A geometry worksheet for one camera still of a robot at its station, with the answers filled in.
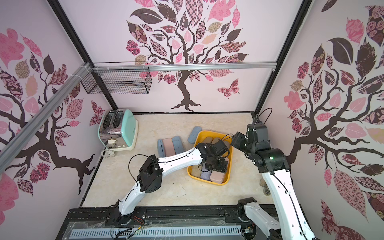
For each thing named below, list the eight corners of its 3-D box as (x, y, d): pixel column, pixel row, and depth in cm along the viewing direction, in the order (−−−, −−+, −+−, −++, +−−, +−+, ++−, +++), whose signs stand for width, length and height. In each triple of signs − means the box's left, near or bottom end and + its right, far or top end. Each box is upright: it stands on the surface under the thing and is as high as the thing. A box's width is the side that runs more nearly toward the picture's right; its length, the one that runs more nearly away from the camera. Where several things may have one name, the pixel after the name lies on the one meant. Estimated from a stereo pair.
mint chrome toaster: (97, 153, 100) (80, 137, 85) (112, 122, 118) (100, 104, 103) (135, 153, 100) (124, 137, 85) (144, 122, 117) (137, 104, 103)
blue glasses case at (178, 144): (175, 154, 99) (174, 151, 96) (171, 139, 107) (171, 136, 104) (184, 152, 100) (184, 149, 97) (180, 137, 108) (179, 134, 105)
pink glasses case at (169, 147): (165, 157, 98) (164, 154, 95) (163, 141, 105) (162, 138, 102) (175, 154, 99) (175, 151, 96) (172, 139, 107) (172, 136, 103)
